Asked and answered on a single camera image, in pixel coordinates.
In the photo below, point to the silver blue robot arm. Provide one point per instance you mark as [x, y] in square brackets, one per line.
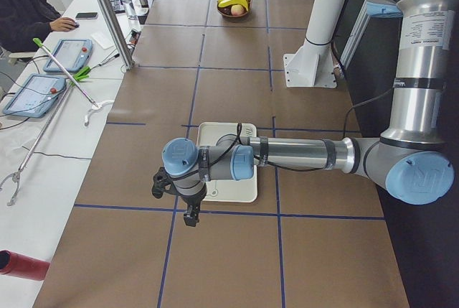
[405, 159]

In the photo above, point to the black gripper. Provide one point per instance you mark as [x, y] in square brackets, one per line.
[192, 200]

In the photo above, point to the black smartphone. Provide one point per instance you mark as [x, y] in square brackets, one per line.
[86, 15]

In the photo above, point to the white paper strip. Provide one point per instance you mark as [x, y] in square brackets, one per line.
[102, 40]

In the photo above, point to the dark red apple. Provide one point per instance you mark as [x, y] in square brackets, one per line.
[226, 11]

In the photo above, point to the aluminium frame post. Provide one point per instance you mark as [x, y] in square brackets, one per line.
[116, 33]

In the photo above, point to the seated person in black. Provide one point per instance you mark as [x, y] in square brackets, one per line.
[24, 20]

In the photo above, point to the clear water bottle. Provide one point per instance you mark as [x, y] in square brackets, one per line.
[129, 9]

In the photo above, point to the white rectangular tray plate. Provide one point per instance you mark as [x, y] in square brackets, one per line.
[243, 191]

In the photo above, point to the blue teach pendant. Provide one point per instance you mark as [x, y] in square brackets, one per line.
[73, 54]
[36, 96]

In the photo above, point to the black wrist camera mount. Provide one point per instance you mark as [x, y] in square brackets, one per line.
[163, 184]

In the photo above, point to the red cylinder bottle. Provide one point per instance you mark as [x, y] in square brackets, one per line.
[21, 266]

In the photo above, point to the brown wicker basket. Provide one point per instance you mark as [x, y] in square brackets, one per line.
[246, 13]

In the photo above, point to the pink white peach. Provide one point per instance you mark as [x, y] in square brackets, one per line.
[237, 10]

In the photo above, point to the long metal reacher grabber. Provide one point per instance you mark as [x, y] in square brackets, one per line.
[16, 176]

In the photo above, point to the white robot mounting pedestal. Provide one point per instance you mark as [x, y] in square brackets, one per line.
[312, 64]

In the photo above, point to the far blue teach pendant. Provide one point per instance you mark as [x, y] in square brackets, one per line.
[73, 54]

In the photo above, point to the near blue teach pendant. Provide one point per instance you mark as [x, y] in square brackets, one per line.
[36, 96]

